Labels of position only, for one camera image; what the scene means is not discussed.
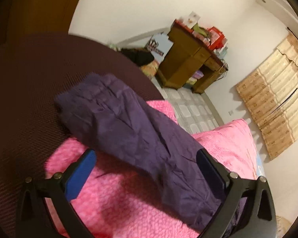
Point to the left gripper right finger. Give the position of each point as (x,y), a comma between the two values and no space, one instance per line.
(258,217)

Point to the brown wooden desk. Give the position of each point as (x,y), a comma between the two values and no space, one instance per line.
(187,55)

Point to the grey patterned mattress sheet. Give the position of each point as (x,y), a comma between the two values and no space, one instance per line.
(194,112)

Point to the beige patterned curtain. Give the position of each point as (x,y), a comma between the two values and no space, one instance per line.
(270,93)

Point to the white printed shopping bag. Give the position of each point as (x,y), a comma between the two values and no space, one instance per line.
(159,45)

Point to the clutter on desk top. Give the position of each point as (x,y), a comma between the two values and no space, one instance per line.
(212,37)

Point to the purple puffer jacket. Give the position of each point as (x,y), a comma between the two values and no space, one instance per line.
(105,114)

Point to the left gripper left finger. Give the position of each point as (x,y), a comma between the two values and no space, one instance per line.
(33,218)

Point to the black cloth pile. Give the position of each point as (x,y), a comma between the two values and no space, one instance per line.
(139,56)

